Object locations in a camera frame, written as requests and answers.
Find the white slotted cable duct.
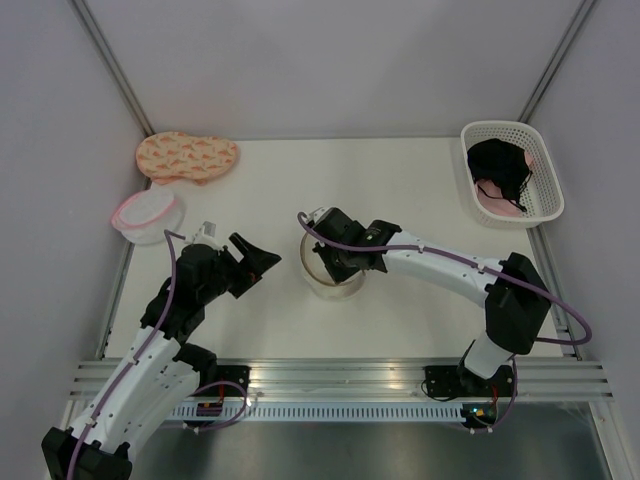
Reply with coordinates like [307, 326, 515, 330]
[167, 402, 464, 423]

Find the pink trimmed mesh laundry bag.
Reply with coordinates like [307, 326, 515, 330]
[111, 186, 185, 245]

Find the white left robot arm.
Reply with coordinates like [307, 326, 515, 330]
[41, 231, 282, 479]

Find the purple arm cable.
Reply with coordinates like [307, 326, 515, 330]
[297, 211, 594, 436]
[59, 228, 251, 480]

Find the orange patterned laundry bag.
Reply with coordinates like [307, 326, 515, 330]
[135, 131, 240, 185]

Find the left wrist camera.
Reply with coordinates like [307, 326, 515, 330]
[184, 221, 219, 249]

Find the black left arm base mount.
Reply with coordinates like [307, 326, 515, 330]
[210, 365, 251, 398]

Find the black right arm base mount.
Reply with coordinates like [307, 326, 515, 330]
[421, 365, 476, 402]

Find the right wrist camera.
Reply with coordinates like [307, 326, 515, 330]
[305, 207, 331, 225]

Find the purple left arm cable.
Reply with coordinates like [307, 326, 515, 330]
[59, 228, 251, 480]

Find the black bra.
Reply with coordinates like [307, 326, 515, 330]
[467, 138, 533, 217]

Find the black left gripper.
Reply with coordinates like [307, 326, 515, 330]
[198, 233, 280, 304]

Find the pink bra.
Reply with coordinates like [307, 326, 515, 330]
[469, 152, 533, 217]

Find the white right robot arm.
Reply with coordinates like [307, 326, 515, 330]
[297, 207, 551, 395]

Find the white plastic basket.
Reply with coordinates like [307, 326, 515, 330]
[460, 120, 565, 229]

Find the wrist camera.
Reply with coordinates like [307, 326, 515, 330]
[184, 221, 219, 249]
[305, 207, 331, 225]

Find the cream mesh laundry bag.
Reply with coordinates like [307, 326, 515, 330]
[298, 230, 369, 302]

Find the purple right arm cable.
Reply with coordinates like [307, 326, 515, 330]
[297, 211, 594, 436]

